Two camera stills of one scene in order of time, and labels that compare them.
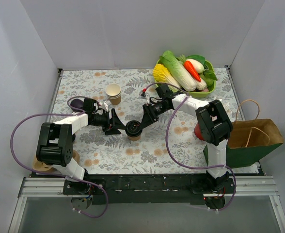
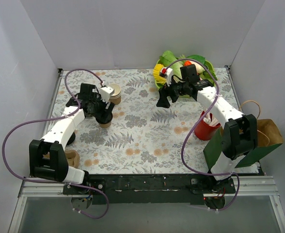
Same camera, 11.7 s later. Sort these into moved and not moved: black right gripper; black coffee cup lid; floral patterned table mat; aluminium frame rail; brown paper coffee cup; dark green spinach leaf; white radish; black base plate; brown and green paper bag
Moved: brown paper coffee cup; black right gripper; black coffee cup lid
Not moved: black base plate; dark green spinach leaf; white radish; floral patterned table mat; aluminium frame rail; brown and green paper bag
